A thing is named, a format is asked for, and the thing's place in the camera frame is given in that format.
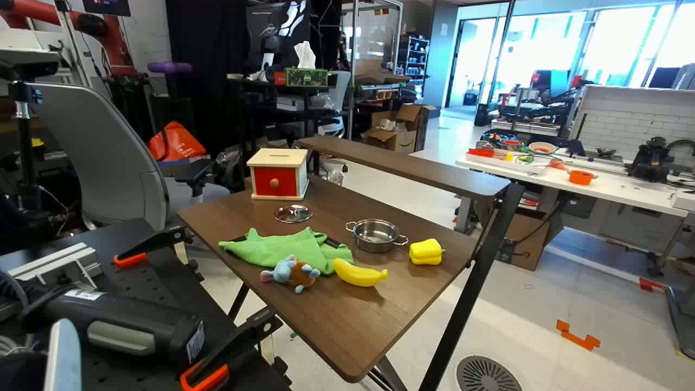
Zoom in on green microfibre towel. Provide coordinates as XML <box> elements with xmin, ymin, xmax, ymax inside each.
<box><xmin>217</xmin><ymin>227</ymin><xmax>355</xmax><ymax>277</ymax></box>

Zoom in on small metal pot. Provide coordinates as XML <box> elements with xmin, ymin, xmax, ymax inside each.
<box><xmin>342</xmin><ymin>218</ymin><xmax>411</xmax><ymax>257</ymax></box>

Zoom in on small glass lid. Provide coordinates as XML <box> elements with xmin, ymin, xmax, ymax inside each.
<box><xmin>273</xmin><ymin>202</ymin><xmax>314</xmax><ymax>227</ymax></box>

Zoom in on red wooden drawer box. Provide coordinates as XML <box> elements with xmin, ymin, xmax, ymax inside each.
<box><xmin>244</xmin><ymin>145</ymin><xmax>311</xmax><ymax>202</ymax></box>

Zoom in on yellow toy banana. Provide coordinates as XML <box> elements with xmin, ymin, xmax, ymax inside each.
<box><xmin>330</xmin><ymin>257</ymin><xmax>390</xmax><ymax>289</ymax></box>

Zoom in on stacked cardboard boxes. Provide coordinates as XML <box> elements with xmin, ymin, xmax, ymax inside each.
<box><xmin>361</xmin><ymin>102</ymin><xmax>429</xmax><ymax>154</ymax></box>

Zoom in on yellow toy bell pepper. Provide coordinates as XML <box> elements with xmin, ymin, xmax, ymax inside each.
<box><xmin>405</xmin><ymin>238</ymin><xmax>445</xmax><ymax>268</ymax></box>

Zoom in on grey stuffed mouse toy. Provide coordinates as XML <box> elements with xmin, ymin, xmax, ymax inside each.
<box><xmin>257</xmin><ymin>255</ymin><xmax>324</xmax><ymax>296</ymax></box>

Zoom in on green circuit board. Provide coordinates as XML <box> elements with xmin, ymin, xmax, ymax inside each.
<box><xmin>282</xmin><ymin>65</ymin><xmax>332</xmax><ymax>92</ymax></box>

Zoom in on white tissue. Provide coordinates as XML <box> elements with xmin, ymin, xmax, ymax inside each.
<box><xmin>291</xmin><ymin>40</ymin><xmax>318</xmax><ymax>72</ymax></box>

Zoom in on brown folding table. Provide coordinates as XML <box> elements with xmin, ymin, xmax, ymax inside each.
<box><xmin>223</xmin><ymin>181</ymin><xmax>525</xmax><ymax>391</ymax></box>

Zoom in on tray of colourful toys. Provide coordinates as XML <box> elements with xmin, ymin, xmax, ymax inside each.
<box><xmin>465</xmin><ymin>138</ymin><xmax>559</xmax><ymax>178</ymax></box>

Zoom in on orange bag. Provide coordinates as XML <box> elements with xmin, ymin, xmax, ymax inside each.
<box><xmin>146</xmin><ymin>120</ymin><xmax>209</xmax><ymax>163</ymax></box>

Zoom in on brown cardboard box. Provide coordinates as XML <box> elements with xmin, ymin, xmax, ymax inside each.
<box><xmin>497</xmin><ymin>208</ymin><xmax>556</xmax><ymax>274</ymax></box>

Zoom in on purple round cushion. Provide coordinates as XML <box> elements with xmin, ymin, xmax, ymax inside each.
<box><xmin>146</xmin><ymin>59</ymin><xmax>194</xmax><ymax>78</ymax></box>

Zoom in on round floor drain grate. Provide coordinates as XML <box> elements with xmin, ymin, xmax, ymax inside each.
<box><xmin>454</xmin><ymin>354</ymin><xmax>525</xmax><ymax>391</ymax></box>

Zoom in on orange bowl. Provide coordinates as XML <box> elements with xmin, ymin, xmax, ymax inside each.
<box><xmin>566</xmin><ymin>168</ymin><xmax>596</xmax><ymax>189</ymax></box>

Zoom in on grey office chair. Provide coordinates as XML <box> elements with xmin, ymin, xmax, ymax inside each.
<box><xmin>30</xmin><ymin>80</ymin><xmax>235</xmax><ymax>234</ymax></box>

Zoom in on orange floor marker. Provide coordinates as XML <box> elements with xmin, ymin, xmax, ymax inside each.
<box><xmin>554</xmin><ymin>317</ymin><xmax>604</xmax><ymax>354</ymax></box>

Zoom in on white work table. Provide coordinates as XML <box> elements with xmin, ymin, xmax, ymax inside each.
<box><xmin>454</xmin><ymin>148</ymin><xmax>695</xmax><ymax>220</ymax></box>

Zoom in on white brick pattern panel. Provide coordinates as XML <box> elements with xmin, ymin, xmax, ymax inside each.
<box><xmin>570</xmin><ymin>84</ymin><xmax>695</xmax><ymax>163</ymax></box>

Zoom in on black machine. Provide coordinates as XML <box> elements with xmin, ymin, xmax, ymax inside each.
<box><xmin>626</xmin><ymin>135</ymin><xmax>695</xmax><ymax>184</ymax></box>

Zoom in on white panel edge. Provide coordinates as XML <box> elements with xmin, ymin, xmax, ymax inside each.
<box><xmin>40</xmin><ymin>317</ymin><xmax>84</xmax><ymax>391</ymax></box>

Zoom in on black clamp orange handle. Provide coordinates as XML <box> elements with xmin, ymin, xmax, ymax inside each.
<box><xmin>110</xmin><ymin>223</ymin><xmax>194</xmax><ymax>271</ymax></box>
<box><xmin>178</xmin><ymin>306</ymin><xmax>285</xmax><ymax>391</ymax></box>

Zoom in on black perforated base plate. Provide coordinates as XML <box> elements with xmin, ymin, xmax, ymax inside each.
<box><xmin>0</xmin><ymin>218</ymin><xmax>293</xmax><ymax>391</ymax></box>

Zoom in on black device grey handle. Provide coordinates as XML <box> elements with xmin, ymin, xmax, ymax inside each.
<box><xmin>40</xmin><ymin>286</ymin><xmax>209</xmax><ymax>369</ymax></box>

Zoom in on white rail strip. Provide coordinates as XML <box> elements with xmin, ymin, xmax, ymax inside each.
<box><xmin>8</xmin><ymin>242</ymin><xmax>99</xmax><ymax>285</ymax></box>

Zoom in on black camera stand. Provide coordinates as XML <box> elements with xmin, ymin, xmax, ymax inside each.
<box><xmin>0</xmin><ymin>45</ymin><xmax>61</xmax><ymax>234</ymax></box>

